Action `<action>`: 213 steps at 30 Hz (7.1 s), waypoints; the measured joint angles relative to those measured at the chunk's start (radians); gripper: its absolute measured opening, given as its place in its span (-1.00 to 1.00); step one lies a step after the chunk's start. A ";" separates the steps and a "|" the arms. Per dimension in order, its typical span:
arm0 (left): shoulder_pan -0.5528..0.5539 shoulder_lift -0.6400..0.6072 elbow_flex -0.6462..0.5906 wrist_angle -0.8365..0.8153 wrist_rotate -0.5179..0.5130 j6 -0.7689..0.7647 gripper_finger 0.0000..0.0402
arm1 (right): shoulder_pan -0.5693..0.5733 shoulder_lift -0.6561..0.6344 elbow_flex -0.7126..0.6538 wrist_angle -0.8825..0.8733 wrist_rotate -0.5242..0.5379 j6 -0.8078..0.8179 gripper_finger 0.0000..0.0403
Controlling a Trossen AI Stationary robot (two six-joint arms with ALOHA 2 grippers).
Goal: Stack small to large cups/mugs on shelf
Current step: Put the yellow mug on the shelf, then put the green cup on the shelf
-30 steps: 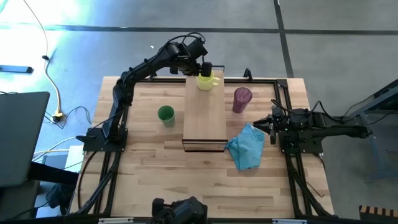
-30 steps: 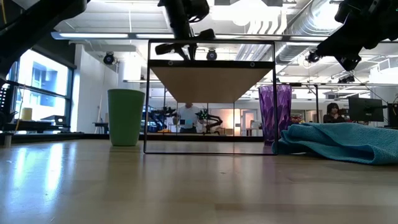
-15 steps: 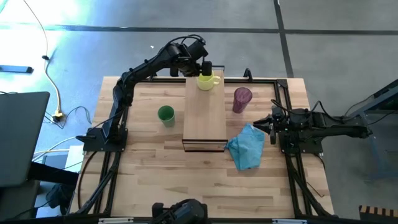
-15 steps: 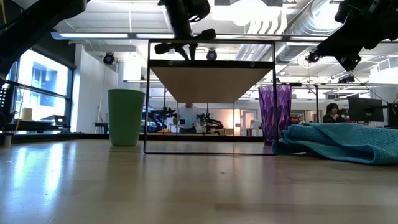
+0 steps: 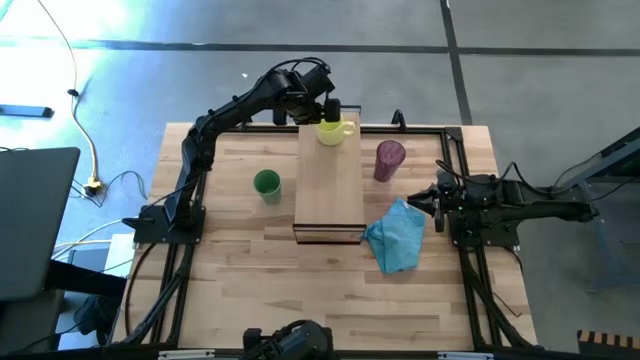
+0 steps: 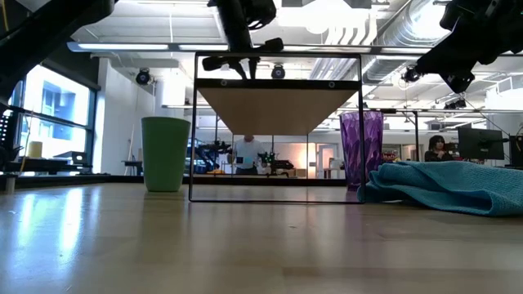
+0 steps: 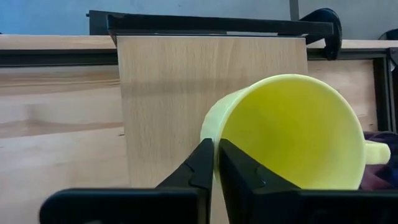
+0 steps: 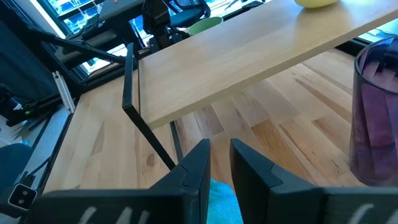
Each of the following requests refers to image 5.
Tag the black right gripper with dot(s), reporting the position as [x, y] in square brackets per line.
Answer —
[450, 202]

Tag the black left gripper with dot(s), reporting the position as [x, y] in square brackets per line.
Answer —
[305, 110]

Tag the yellow mug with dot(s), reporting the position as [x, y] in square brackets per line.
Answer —
[332, 134]

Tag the purple faceted tumbler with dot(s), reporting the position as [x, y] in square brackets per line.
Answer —
[390, 155]

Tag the green plastic cup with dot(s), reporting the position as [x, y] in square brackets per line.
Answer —
[267, 182]

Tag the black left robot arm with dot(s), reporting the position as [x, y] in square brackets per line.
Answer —
[187, 170]

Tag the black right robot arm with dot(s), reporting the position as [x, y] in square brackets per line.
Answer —
[540, 205]

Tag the blue microfibre cloth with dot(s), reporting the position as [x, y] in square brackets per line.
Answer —
[397, 240]

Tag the black clamp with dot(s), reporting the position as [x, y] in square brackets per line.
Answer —
[398, 119]

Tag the blue metal cart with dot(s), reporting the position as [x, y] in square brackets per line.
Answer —
[610, 235]

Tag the striped wooden black object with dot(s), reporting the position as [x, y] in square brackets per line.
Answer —
[607, 340]

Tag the yellow plug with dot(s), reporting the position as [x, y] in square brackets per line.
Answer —
[94, 185]

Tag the white box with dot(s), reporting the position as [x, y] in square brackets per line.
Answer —
[121, 255]

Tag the black flat bar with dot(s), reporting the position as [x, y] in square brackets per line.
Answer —
[25, 111]

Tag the dark blue bag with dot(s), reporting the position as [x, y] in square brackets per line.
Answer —
[97, 315]

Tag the dark grey laptop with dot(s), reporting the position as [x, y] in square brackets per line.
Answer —
[35, 220]

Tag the wooden shelf with black frame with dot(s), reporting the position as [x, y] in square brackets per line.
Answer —
[327, 185]

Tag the black aluminium table frame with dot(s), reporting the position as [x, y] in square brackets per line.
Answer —
[250, 129]

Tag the silver bracket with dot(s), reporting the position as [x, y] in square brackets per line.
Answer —
[465, 356]
[185, 355]

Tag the black camera device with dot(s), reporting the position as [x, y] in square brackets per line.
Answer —
[295, 345]

